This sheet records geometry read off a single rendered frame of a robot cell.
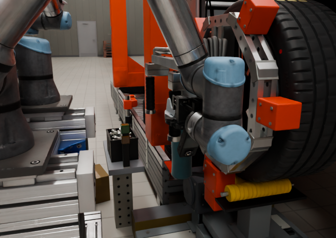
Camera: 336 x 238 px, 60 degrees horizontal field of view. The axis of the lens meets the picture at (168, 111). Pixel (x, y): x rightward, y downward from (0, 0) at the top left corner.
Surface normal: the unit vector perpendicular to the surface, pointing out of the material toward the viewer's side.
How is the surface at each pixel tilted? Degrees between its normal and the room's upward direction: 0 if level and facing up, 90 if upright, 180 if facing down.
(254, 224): 90
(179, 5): 82
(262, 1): 35
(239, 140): 90
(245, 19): 90
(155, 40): 90
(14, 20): 116
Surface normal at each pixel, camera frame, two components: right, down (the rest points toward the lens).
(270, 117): -0.96, 0.07
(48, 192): 0.24, 0.23
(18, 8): 0.60, 0.52
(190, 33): 0.52, 0.06
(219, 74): -0.39, 0.17
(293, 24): 0.19, -0.50
